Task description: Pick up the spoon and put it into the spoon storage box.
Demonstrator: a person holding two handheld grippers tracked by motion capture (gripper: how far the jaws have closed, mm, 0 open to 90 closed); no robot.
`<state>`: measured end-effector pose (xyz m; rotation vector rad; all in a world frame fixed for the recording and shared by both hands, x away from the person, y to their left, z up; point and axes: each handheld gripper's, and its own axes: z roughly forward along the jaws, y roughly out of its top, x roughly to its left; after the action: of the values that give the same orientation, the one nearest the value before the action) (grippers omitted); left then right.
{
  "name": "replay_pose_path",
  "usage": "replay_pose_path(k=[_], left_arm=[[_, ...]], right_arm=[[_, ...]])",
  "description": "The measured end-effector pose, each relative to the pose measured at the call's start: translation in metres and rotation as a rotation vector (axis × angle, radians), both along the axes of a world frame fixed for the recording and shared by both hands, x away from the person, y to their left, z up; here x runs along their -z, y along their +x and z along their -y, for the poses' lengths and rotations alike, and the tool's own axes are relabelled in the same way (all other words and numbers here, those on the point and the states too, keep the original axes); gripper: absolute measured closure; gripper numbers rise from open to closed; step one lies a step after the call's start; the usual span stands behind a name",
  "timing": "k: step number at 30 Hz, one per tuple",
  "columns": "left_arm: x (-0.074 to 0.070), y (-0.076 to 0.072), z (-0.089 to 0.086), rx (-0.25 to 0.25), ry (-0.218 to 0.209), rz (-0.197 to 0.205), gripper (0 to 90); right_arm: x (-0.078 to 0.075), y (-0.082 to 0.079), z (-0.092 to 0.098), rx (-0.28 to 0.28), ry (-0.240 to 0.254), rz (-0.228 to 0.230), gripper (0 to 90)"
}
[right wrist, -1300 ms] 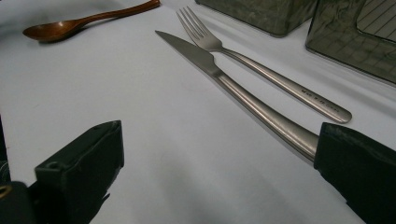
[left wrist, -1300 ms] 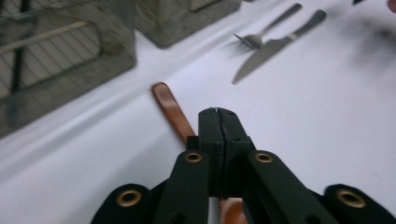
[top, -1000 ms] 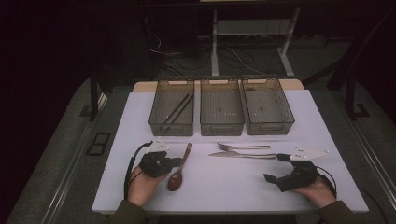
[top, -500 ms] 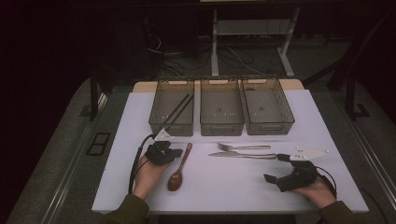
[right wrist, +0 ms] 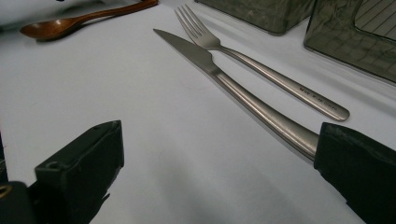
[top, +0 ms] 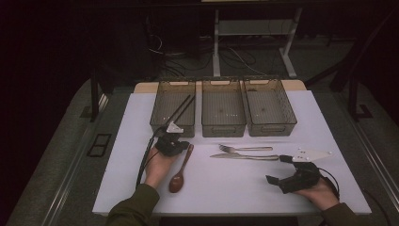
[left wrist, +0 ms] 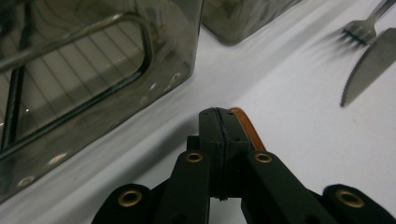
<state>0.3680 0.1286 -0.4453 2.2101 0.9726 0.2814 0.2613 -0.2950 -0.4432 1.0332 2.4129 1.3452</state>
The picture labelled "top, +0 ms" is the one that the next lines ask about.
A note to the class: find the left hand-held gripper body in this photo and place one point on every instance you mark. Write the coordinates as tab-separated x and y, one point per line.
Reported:
171	144

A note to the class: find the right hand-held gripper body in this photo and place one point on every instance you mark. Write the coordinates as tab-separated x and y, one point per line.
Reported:
301	180

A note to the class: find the silver metal table knife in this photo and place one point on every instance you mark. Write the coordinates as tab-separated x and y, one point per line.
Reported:
244	156

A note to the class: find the brown wooden spoon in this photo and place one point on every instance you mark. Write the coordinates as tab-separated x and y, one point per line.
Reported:
176	183

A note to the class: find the transparent grey plastic bin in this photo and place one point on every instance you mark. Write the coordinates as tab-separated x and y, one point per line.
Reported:
171	103
269	106
223	106

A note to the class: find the person's right hand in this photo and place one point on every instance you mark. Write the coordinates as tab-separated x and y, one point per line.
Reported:
320	196

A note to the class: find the silver metal fork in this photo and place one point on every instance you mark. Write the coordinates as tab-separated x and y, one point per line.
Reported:
251	148

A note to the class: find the black metal stand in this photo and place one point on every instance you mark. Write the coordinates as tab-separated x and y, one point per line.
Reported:
353	100
94	103

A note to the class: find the white metal frame stand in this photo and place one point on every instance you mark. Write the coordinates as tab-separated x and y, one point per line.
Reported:
216	47

